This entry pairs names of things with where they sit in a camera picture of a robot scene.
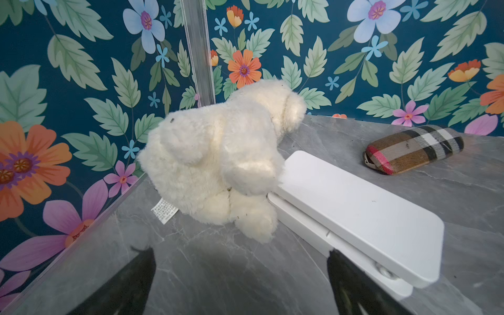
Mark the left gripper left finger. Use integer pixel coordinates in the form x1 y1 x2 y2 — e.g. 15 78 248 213
69 248 157 315

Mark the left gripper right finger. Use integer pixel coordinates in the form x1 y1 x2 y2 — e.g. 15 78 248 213
327 249 411 315

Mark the white closed umbrella case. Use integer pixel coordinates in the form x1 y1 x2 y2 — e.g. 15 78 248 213
268 151 444 300

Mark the plaid folded umbrella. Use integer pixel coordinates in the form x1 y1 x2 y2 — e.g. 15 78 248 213
363 125 465 175

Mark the white plush dog toy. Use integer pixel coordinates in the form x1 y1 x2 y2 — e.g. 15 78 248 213
137 80 307 244

